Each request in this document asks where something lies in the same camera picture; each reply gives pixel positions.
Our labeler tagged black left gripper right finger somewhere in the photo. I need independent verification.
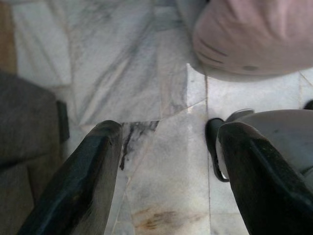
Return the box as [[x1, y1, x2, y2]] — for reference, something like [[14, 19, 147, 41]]
[[217, 121, 313, 235]]

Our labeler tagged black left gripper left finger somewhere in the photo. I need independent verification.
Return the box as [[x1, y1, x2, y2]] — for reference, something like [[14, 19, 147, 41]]
[[18, 119, 123, 235]]

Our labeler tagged pink pillow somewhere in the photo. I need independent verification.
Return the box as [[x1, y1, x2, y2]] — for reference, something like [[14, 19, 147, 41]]
[[192, 0, 313, 79]]

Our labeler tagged dark brown fabric sofa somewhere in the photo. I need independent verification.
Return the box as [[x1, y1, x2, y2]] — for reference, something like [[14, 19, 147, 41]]
[[0, 70, 70, 235]]

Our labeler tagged grey robot leg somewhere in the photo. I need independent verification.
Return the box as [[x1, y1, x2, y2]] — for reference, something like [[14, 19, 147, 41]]
[[206, 99, 313, 183]]

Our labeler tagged brown wooden furniture edge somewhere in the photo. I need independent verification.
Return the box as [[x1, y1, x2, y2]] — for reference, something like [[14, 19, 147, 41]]
[[0, 0, 18, 74]]

